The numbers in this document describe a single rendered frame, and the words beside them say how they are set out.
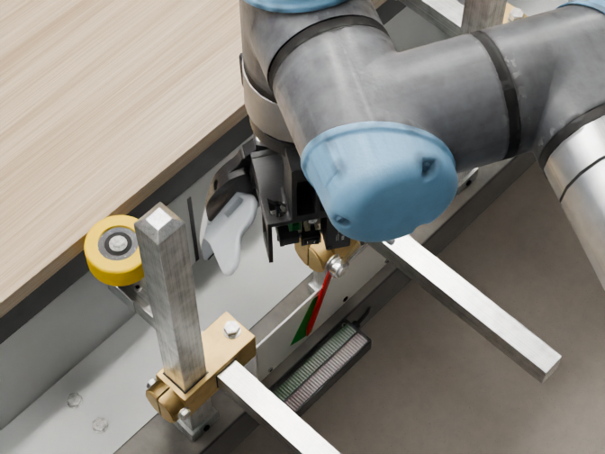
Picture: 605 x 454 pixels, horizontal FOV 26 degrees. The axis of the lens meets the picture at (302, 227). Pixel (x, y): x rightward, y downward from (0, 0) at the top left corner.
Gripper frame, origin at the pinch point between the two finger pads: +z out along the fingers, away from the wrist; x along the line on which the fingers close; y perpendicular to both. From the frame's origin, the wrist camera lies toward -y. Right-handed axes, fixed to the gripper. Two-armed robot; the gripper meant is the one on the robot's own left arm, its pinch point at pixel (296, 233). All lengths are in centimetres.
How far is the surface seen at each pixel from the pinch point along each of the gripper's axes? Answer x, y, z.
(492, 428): 42, -31, 132
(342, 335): 10, -20, 61
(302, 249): 6, -25, 46
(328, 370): 7, -16, 61
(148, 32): -7, -59, 42
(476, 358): 44, -45, 132
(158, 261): -11.2, -11.0, 18.9
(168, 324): -11.4, -11.3, 32.4
